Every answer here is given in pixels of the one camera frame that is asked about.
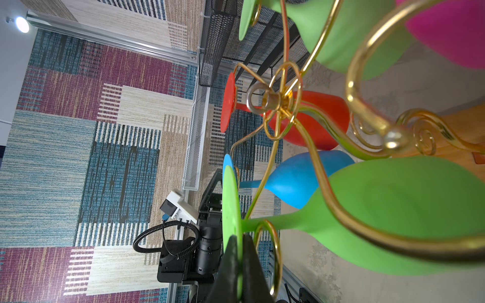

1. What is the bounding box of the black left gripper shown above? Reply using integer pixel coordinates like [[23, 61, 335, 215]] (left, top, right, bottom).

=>
[[198, 169, 223, 242]]

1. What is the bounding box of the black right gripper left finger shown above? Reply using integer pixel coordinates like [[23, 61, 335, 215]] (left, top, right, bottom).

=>
[[213, 236, 239, 302]]

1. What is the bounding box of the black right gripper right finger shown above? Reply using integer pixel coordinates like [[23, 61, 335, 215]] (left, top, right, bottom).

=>
[[241, 234, 274, 303]]

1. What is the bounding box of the green wine glass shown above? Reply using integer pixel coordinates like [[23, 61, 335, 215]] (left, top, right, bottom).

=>
[[237, 0, 414, 81], [221, 156, 485, 300]]

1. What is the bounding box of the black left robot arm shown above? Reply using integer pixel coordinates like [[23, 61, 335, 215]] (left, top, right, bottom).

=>
[[157, 169, 222, 302]]

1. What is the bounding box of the left blue wine glass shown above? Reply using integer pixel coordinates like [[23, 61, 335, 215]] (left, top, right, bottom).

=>
[[222, 149, 356, 210]]

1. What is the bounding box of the red wine glass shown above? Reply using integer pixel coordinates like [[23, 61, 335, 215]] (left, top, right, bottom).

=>
[[221, 73, 350, 150]]

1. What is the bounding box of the black mesh shelf rack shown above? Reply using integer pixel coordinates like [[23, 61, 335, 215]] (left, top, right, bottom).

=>
[[198, 0, 311, 93]]

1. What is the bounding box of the wooden rack base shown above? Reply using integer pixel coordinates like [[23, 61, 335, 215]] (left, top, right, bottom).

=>
[[397, 105, 484, 180]]

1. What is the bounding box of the pink wine glass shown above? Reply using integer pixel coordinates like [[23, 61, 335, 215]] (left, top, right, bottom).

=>
[[406, 0, 484, 69]]

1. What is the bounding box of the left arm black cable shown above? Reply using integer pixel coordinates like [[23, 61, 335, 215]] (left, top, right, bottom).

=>
[[132, 220, 201, 262]]

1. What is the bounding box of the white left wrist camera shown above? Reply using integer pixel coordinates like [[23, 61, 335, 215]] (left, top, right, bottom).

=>
[[160, 190, 199, 224]]

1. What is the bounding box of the white mesh wall basket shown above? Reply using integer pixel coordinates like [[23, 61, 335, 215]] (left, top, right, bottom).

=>
[[182, 85, 210, 191]]

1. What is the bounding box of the gold wire glass rack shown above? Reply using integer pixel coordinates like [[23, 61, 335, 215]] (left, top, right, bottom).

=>
[[227, 0, 485, 302]]

